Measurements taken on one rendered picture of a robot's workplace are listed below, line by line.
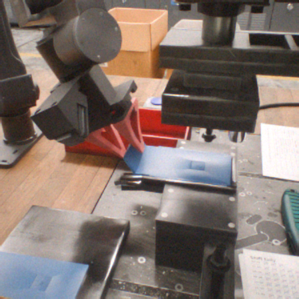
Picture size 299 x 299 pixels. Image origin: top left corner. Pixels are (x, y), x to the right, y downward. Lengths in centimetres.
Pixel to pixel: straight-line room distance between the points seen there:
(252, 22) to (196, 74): 458
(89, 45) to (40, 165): 37
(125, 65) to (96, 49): 245
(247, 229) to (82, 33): 37
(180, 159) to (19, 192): 29
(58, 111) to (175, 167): 20
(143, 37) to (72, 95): 232
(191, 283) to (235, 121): 22
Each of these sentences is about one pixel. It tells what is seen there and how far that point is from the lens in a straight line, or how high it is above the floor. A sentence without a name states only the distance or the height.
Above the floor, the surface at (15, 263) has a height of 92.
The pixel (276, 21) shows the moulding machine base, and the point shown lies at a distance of 495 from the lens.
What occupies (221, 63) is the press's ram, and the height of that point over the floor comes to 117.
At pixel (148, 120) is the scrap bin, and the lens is 76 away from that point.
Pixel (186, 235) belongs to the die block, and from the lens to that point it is 44.
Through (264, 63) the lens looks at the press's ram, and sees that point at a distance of 38.
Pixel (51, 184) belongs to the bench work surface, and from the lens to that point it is 64.
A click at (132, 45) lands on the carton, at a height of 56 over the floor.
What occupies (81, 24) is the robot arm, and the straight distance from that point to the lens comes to 38.
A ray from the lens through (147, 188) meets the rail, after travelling 49.
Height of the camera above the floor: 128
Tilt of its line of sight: 32 degrees down
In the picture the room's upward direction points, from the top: straight up
